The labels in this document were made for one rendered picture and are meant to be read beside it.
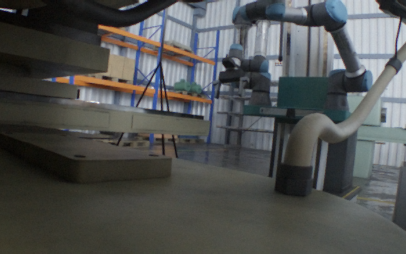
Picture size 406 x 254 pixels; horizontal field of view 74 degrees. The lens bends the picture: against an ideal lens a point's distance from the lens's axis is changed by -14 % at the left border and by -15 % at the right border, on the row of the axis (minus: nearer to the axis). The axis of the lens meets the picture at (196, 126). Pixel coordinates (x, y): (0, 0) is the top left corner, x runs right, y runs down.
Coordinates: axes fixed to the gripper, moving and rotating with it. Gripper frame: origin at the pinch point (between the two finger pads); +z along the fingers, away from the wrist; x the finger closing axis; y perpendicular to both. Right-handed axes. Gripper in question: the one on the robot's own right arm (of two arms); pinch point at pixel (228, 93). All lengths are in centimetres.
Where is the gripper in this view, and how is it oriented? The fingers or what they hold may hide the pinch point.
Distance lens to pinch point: 160.2
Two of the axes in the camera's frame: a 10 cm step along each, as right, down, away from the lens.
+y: 4.9, 4.4, 7.5
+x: -8.5, 0.5, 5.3
